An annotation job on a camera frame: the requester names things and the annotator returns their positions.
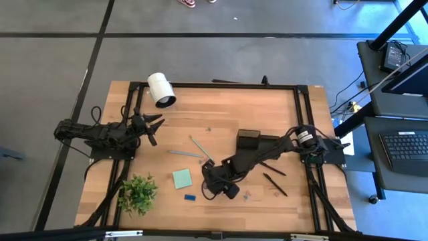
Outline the white paper sheet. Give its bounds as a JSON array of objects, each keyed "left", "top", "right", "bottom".
[{"left": 340, "top": 131, "right": 355, "bottom": 157}]

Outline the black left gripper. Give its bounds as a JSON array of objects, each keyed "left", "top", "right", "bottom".
[{"left": 131, "top": 112, "right": 166, "bottom": 139}]

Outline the silver rig bracket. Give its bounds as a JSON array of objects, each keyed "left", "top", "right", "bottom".
[
  {"left": 290, "top": 233, "right": 330, "bottom": 241},
  {"left": 104, "top": 230, "right": 144, "bottom": 239}
]

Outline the green sticky note pad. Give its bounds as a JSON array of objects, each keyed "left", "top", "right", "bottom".
[{"left": 172, "top": 168, "right": 194, "bottom": 190}]

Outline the black mesh desk organizer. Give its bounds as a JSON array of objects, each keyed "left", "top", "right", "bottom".
[{"left": 236, "top": 129, "right": 281, "bottom": 152}]

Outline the black diagonal beam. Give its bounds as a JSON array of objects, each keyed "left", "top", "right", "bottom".
[{"left": 369, "top": 0, "right": 428, "bottom": 52}]

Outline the black computer monitor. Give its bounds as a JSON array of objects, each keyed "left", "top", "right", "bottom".
[{"left": 381, "top": 53, "right": 428, "bottom": 98}]

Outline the black overhead rig bar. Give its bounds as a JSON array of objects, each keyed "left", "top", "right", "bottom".
[{"left": 0, "top": 226, "right": 428, "bottom": 241}]

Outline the green artificial plant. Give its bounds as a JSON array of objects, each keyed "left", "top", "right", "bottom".
[{"left": 117, "top": 173, "right": 158, "bottom": 217}]

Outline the grey-green pencil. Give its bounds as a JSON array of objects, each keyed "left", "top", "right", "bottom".
[
  {"left": 188, "top": 135, "right": 215, "bottom": 162},
  {"left": 167, "top": 149, "right": 204, "bottom": 159}
]

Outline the black floor cable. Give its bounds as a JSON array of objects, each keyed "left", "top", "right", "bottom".
[{"left": 329, "top": 70, "right": 374, "bottom": 116}]

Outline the black diagonal bar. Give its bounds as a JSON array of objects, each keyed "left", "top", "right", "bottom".
[{"left": 334, "top": 102, "right": 375, "bottom": 139}]

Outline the black pen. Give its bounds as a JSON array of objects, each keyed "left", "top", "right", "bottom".
[
  {"left": 262, "top": 172, "right": 288, "bottom": 197},
  {"left": 259, "top": 161, "right": 288, "bottom": 177}
]

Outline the cream rope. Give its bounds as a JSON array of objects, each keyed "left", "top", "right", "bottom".
[{"left": 352, "top": 46, "right": 428, "bottom": 106}]

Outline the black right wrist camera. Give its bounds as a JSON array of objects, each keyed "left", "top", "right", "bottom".
[{"left": 223, "top": 183, "right": 241, "bottom": 201}]

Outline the black laptop keyboard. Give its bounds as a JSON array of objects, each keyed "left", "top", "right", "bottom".
[{"left": 379, "top": 131, "right": 428, "bottom": 177}]

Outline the black aluminium table frame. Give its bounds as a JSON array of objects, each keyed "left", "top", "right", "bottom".
[{"left": 75, "top": 81, "right": 358, "bottom": 235}]

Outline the black power adapter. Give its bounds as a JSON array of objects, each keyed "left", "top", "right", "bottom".
[{"left": 381, "top": 42, "right": 407, "bottom": 74}]

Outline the dark grey desk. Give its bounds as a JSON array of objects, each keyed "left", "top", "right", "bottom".
[
  {"left": 363, "top": 116, "right": 428, "bottom": 195},
  {"left": 356, "top": 39, "right": 428, "bottom": 120}
]

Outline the black right camera cable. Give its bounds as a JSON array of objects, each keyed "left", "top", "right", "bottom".
[{"left": 199, "top": 179, "right": 219, "bottom": 202}]

